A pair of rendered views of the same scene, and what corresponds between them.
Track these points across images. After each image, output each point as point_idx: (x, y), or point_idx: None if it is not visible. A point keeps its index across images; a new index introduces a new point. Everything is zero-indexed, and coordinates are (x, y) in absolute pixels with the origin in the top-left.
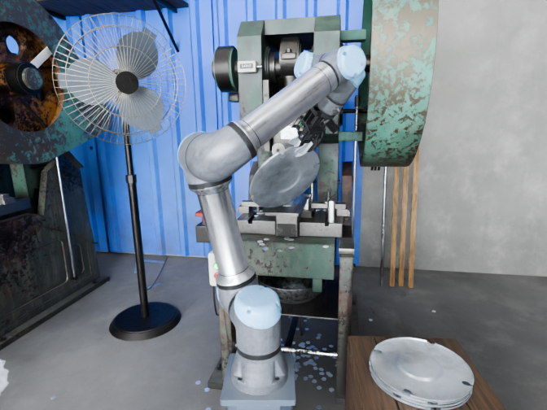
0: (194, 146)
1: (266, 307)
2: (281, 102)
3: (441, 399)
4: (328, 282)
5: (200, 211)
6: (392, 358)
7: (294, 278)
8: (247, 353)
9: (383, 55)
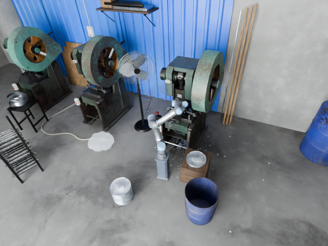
0: (149, 123)
1: (162, 147)
2: (164, 118)
3: (195, 165)
4: None
5: (155, 112)
6: (192, 155)
7: None
8: (159, 153)
9: (194, 99)
